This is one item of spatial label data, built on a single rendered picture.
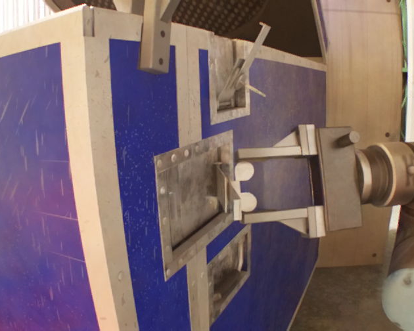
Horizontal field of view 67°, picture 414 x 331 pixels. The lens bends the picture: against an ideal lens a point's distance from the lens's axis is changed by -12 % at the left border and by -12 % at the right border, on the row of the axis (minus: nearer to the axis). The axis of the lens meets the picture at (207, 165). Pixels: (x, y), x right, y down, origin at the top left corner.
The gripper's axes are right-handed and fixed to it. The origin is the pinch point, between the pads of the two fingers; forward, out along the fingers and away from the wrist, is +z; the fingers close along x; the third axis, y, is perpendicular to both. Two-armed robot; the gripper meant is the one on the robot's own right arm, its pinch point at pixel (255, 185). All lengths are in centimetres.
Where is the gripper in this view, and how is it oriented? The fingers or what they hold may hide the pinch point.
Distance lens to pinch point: 42.9
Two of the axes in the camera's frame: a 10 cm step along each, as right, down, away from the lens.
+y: 1.0, -1.3, -9.9
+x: 0.8, 9.9, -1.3
